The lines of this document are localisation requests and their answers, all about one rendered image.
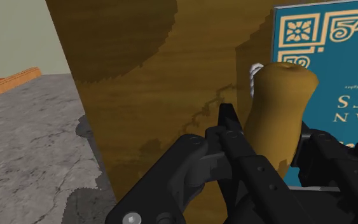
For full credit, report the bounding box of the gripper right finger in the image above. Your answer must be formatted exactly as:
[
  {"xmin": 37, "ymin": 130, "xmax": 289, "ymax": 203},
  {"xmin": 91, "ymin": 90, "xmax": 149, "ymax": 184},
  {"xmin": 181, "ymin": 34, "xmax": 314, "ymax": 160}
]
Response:
[{"xmin": 291, "ymin": 122, "xmax": 358, "ymax": 224}]

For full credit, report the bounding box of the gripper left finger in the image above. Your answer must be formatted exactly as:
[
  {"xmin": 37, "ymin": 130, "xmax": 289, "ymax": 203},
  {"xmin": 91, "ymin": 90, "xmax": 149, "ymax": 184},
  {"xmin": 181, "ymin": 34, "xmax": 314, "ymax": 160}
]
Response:
[{"xmin": 104, "ymin": 103, "xmax": 310, "ymax": 224}]

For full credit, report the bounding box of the wooden handle with white cord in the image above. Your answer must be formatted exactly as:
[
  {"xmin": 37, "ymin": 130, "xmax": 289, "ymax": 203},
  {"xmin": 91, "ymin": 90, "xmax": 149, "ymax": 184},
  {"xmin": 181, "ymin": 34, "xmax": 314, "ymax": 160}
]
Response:
[{"xmin": 244, "ymin": 61, "xmax": 320, "ymax": 181}]

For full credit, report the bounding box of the teal book with gold ornaments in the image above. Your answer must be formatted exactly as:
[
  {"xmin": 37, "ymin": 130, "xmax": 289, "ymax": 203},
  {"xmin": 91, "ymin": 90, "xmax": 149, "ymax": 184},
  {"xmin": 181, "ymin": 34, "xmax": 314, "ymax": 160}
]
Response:
[{"xmin": 271, "ymin": 0, "xmax": 358, "ymax": 188}]

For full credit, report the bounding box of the orange wooden board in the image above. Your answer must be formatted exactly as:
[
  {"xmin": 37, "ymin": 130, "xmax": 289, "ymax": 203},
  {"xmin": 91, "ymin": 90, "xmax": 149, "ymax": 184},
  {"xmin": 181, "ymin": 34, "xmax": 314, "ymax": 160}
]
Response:
[{"xmin": 0, "ymin": 66, "xmax": 43, "ymax": 104}]

